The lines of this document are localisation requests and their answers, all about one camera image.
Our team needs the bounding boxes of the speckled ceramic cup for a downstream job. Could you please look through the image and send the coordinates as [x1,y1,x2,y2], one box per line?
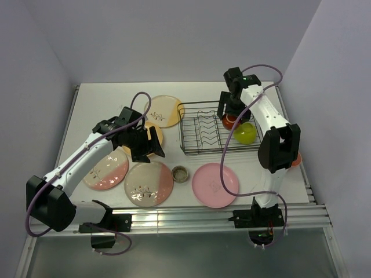
[171,166,189,184]

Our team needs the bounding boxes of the beige pink branch plate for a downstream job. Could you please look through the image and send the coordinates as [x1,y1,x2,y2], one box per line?
[123,162,174,207]

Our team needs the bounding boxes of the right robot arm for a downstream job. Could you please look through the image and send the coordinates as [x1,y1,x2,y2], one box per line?
[217,67,301,226]

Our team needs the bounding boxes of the pink plastic cup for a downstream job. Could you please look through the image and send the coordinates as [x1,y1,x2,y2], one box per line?
[291,152,302,167]

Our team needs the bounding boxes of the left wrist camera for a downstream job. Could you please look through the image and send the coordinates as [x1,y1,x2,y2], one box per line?
[116,107,142,126]

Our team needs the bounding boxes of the large pink white plate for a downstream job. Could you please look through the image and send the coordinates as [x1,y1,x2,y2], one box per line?
[83,148,129,191]

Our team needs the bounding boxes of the orange bear plate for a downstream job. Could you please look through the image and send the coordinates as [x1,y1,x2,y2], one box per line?
[121,121,164,159]

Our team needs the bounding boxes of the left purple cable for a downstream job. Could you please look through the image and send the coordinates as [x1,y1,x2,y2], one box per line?
[25,92,151,257]

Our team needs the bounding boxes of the pink bear plate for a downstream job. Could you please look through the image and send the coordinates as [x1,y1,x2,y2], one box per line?
[192,163,236,209]

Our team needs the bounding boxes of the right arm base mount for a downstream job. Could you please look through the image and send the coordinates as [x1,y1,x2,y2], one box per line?
[228,197,287,250]

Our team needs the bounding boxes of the beige yellow branch plate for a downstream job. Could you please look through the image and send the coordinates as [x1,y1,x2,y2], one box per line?
[147,95,185,128]

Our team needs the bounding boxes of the red black mug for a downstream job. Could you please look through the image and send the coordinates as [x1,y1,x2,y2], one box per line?
[221,114,237,130]

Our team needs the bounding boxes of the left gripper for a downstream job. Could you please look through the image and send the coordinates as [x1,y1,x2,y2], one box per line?
[125,126,164,163]

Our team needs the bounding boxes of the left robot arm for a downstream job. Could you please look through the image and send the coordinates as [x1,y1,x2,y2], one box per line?
[25,117,165,236]

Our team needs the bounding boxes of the lime green bowl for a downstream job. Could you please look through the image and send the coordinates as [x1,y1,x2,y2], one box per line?
[233,122,257,145]

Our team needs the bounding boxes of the black wire dish rack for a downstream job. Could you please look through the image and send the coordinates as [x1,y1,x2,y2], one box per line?
[177,100,267,156]

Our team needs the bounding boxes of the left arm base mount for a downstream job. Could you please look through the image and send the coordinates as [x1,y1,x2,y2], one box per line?
[78,200,132,256]

